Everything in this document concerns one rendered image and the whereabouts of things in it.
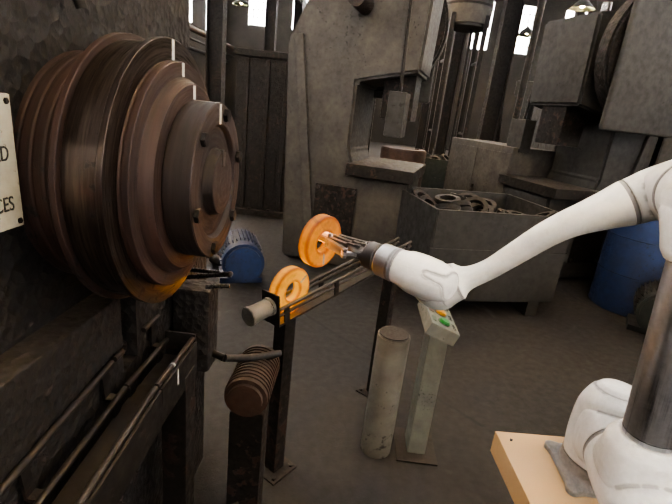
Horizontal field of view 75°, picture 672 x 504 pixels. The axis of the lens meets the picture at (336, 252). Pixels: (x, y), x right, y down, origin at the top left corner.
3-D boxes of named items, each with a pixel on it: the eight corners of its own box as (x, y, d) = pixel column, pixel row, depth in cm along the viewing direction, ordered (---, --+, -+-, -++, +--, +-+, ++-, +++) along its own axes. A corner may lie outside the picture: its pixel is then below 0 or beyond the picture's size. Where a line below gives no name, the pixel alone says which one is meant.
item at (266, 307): (241, 322, 131) (240, 304, 129) (263, 311, 137) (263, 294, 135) (254, 329, 127) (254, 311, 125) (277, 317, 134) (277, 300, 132)
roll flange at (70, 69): (5, 340, 67) (-45, -8, 52) (148, 248, 112) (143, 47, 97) (69, 348, 67) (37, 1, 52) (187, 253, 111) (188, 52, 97)
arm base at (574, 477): (599, 441, 129) (605, 426, 127) (643, 507, 108) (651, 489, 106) (537, 433, 130) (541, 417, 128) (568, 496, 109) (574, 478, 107)
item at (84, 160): (69, 348, 67) (37, 1, 52) (187, 253, 111) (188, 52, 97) (111, 353, 66) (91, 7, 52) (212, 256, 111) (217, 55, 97)
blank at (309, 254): (298, 220, 120) (307, 224, 118) (334, 208, 131) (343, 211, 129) (296, 270, 126) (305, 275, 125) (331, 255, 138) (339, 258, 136)
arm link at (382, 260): (403, 277, 118) (384, 270, 121) (410, 246, 115) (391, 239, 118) (385, 286, 111) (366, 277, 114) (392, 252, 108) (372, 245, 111)
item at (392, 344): (360, 457, 170) (378, 338, 154) (360, 435, 181) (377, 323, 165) (391, 461, 170) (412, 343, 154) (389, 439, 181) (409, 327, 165)
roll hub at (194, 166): (162, 276, 72) (159, 97, 64) (216, 232, 99) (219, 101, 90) (195, 280, 72) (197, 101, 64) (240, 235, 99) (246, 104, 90)
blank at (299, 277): (279, 320, 143) (287, 324, 141) (260, 292, 132) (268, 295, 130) (307, 284, 150) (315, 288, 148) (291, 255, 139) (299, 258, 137)
